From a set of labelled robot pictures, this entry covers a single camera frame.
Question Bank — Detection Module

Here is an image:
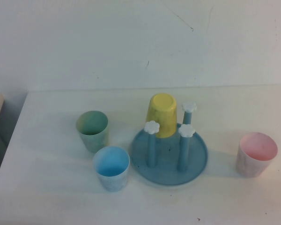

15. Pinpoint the pink plastic cup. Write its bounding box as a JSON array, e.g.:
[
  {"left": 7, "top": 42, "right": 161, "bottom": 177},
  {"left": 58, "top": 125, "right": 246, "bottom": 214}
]
[{"left": 236, "top": 132, "right": 278, "bottom": 178}]

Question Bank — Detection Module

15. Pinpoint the yellow plastic cup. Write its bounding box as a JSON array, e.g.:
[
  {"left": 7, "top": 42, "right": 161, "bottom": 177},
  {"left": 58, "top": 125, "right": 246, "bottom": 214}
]
[{"left": 145, "top": 93, "right": 177, "bottom": 139}]

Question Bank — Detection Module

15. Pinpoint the green plastic cup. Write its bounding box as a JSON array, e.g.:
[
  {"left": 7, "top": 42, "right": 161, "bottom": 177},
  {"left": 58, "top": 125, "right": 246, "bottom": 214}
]
[{"left": 75, "top": 110, "right": 109, "bottom": 153}]

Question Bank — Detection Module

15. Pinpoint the blue cup stand with pegs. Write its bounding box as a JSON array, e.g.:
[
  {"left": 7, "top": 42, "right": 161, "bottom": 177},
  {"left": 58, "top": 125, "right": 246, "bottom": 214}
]
[{"left": 130, "top": 101, "right": 208, "bottom": 186}]

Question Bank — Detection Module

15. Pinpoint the blue plastic cup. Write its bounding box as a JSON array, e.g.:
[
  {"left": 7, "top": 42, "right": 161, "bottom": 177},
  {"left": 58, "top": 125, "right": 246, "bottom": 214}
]
[{"left": 92, "top": 146, "right": 131, "bottom": 193}]

